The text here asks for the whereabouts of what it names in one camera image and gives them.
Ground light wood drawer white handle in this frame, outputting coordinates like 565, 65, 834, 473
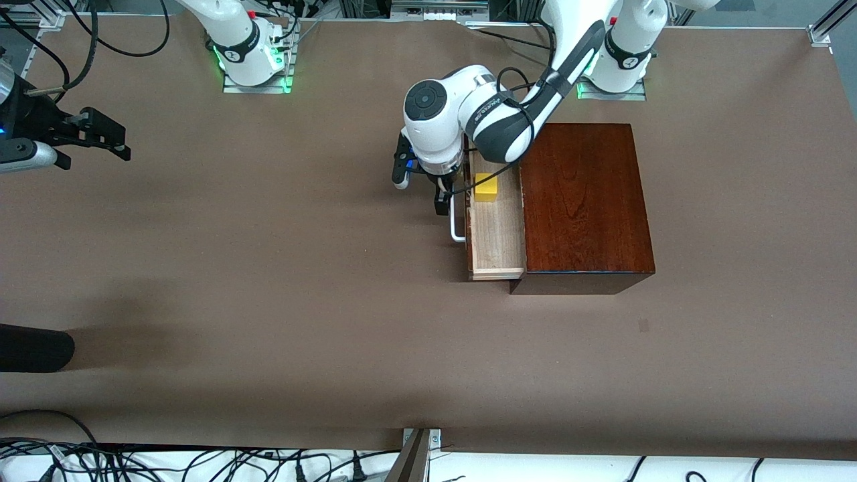
449, 151, 528, 281

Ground dark brown wooden cabinet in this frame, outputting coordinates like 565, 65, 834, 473
507, 123, 656, 296

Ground grey power strip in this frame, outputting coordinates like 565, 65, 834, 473
390, 0, 491, 22

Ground black rounded object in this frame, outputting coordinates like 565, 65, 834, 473
0, 323, 76, 374

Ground thin black curved cable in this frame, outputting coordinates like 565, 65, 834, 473
0, 8, 71, 88

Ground black hanging loop cable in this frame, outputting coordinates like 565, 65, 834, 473
66, 0, 171, 58

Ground black cable with metal plug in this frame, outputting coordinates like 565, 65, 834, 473
27, 0, 99, 92

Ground aluminium frame rail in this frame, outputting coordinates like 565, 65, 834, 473
807, 0, 857, 48
0, 0, 66, 78

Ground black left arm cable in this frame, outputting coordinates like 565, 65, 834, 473
435, 66, 558, 198

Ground long black base cable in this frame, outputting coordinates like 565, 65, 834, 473
477, 28, 556, 51

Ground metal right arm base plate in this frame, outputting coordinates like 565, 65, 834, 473
222, 47, 296, 95

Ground black right base cable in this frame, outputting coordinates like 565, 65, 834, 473
266, 0, 303, 51

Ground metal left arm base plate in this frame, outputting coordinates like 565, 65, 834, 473
576, 75, 648, 102

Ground silver metal bracket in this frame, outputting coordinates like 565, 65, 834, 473
402, 428, 443, 455

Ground dark grey metal post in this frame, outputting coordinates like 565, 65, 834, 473
384, 428, 431, 482

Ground black arched floor cable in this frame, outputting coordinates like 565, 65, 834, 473
0, 409, 100, 448

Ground tangled black floor cable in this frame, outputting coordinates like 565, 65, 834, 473
0, 438, 402, 482

